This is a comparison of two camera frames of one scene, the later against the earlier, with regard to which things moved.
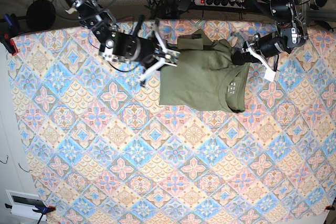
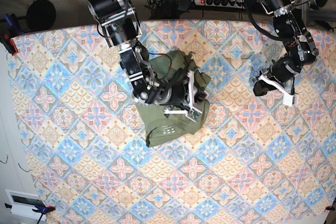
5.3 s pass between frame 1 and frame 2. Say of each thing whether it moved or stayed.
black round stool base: stayed
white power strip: stayed
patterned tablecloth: stayed
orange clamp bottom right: stayed
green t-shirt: moved
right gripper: moved
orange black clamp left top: stayed
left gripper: moved
